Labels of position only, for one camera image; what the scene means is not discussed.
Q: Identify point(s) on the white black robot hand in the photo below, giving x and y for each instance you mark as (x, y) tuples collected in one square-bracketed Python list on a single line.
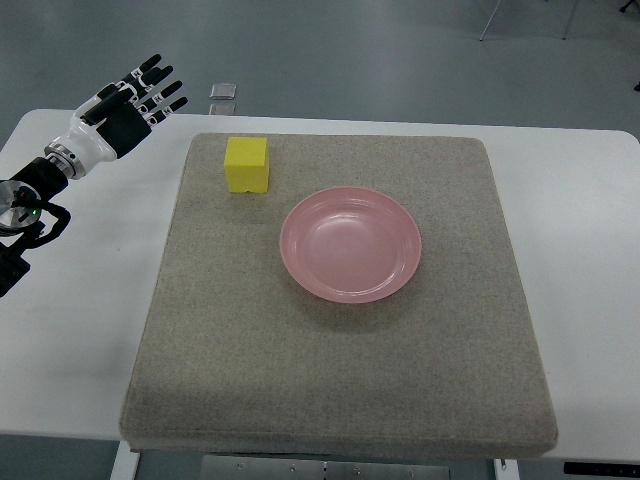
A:
[(116, 119)]

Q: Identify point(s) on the yellow foam block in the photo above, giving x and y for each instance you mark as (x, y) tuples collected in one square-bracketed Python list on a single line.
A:
[(246, 164)]

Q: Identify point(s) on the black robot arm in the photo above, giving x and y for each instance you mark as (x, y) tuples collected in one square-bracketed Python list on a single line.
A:
[(29, 216)]

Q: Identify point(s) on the lower floor outlet plate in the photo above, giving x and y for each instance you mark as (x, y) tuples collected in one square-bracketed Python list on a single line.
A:
[(222, 109)]

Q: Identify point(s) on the floor outlet plate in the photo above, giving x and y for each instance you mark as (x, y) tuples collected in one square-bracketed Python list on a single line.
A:
[(223, 91), (222, 109)]

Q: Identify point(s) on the upper floor outlet plate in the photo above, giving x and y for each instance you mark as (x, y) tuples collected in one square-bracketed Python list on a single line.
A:
[(223, 91)]

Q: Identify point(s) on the pink plate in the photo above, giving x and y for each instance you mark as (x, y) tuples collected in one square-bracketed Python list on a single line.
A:
[(350, 245)]

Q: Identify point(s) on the beige felt mat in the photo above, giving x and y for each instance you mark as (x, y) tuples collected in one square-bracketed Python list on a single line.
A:
[(236, 357)]

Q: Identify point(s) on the grey metal table frame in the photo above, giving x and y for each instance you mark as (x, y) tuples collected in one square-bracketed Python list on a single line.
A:
[(228, 467)]

